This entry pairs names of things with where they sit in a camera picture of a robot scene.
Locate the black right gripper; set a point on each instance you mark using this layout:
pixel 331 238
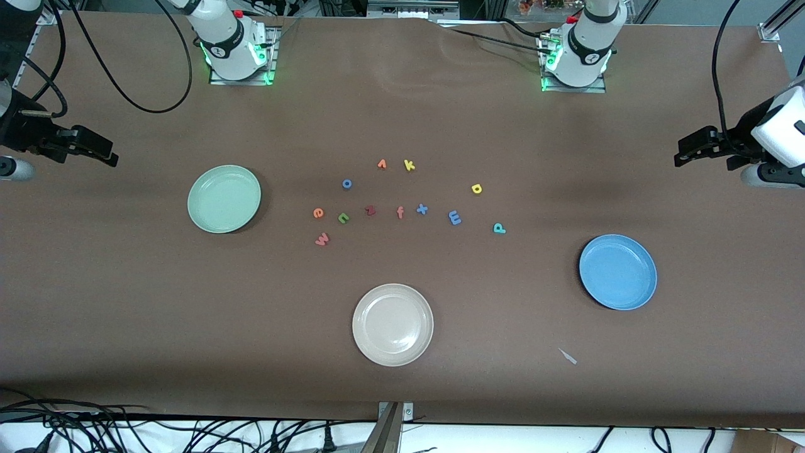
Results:
pixel 20 133

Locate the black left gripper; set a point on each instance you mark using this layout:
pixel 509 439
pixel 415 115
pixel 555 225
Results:
pixel 739 139

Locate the pink foam letter w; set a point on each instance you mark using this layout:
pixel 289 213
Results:
pixel 322 240

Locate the blue foam letter E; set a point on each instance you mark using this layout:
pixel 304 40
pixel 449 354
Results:
pixel 454 218

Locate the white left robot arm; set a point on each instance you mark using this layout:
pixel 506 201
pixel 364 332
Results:
pixel 585 50

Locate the pale green plate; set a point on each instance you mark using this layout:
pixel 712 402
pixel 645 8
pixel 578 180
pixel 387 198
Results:
pixel 223 199

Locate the blue plate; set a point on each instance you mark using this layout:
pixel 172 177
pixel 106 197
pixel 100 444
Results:
pixel 618 272

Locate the grey tape scrap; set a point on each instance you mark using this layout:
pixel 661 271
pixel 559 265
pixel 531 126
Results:
pixel 568 357

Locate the brown table cover sheet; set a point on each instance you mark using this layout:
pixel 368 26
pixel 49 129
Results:
pixel 402 94

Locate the cardboard box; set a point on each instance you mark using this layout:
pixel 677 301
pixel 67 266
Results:
pixel 767 443

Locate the beige plate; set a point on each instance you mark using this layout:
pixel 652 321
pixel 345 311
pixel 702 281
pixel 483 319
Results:
pixel 393 324

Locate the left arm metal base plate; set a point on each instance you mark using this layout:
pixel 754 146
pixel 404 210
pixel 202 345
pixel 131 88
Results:
pixel 591 90

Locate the aluminium frame profile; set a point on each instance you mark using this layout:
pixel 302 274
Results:
pixel 47 17
pixel 780 16

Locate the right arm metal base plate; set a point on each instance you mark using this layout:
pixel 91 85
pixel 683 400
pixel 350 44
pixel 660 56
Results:
pixel 239 82

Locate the silver metal rail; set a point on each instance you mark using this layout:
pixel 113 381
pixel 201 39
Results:
pixel 409 7

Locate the metal table leg bracket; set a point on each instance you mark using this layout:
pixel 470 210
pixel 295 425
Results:
pixel 390 434

